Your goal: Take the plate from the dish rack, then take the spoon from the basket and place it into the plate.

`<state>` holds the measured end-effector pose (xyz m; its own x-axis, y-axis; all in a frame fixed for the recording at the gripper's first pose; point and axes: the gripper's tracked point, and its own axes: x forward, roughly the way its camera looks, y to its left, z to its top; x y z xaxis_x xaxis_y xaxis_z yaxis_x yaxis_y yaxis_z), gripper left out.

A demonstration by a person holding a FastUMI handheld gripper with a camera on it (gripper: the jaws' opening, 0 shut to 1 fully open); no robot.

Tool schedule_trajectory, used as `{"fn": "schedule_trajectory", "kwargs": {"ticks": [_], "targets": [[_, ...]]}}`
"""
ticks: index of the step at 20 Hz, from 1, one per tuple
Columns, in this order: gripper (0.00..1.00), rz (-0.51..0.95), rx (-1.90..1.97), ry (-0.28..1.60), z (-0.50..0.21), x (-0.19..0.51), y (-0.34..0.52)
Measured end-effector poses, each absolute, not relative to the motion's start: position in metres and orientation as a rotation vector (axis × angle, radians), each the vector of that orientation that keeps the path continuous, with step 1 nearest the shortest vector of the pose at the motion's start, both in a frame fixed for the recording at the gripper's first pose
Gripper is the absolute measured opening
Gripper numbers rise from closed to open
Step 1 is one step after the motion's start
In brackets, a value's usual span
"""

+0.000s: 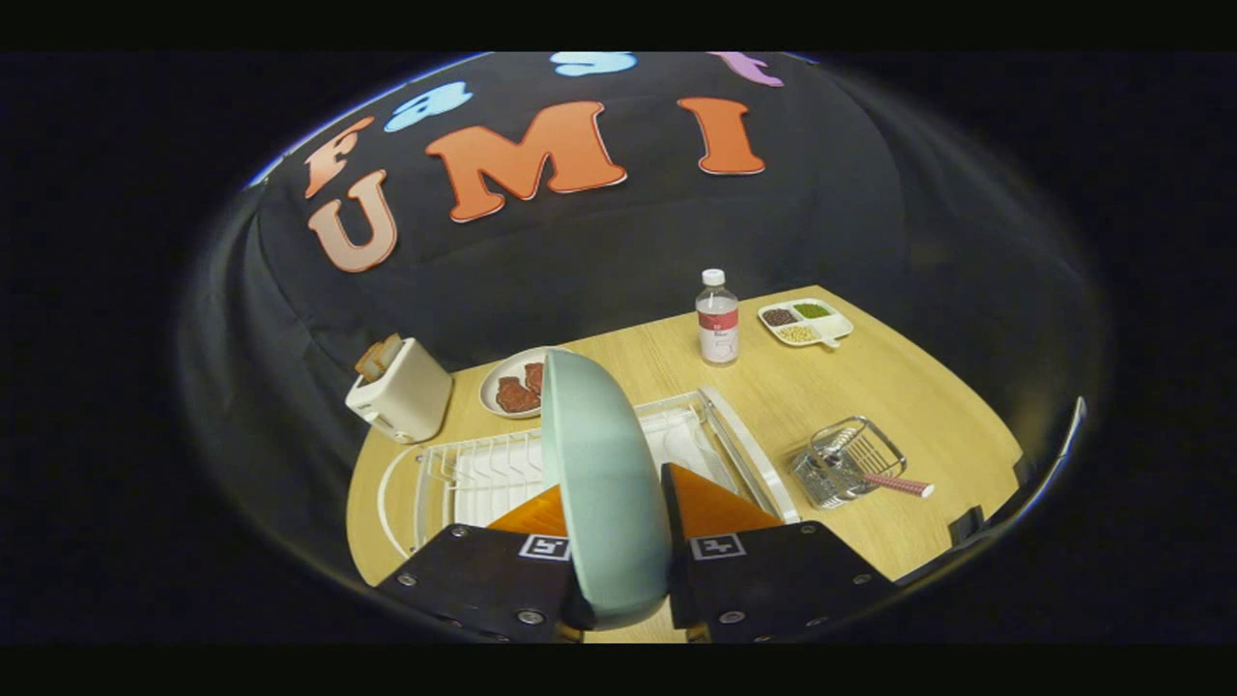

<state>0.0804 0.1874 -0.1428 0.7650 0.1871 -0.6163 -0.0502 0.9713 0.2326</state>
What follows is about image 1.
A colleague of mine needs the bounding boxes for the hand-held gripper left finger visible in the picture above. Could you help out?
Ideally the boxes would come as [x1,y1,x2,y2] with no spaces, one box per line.
[375,483,592,644]

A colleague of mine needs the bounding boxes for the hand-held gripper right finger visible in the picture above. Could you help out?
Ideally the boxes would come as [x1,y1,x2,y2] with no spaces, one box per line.
[660,463,900,644]

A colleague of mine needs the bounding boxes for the white wire dish rack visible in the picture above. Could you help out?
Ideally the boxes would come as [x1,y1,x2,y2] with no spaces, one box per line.
[377,387,801,562]

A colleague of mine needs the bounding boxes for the pale green plate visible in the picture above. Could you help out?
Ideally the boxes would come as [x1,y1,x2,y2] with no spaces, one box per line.
[539,348,675,631]

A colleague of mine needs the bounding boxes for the white spoon pink striped handle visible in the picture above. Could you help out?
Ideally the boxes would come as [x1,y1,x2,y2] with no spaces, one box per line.
[821,454,936,499]

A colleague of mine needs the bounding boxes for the metal wire basket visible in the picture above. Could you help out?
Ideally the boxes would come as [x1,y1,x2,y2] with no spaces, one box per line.
[791,416,907,510]

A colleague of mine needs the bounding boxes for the beige round dish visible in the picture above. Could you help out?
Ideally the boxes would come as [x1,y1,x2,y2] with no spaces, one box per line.
[479,346,561,420]

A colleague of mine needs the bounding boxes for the cream white toaster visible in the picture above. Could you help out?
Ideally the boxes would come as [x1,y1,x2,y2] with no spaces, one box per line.
[345,336,454,445]

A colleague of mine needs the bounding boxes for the clear bottle with red label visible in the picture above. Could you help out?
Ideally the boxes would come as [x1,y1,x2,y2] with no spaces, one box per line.
[696,269,740,366]

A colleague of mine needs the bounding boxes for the white divided snack tray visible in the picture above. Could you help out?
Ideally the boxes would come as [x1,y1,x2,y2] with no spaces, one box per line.
[758,298,855,349]

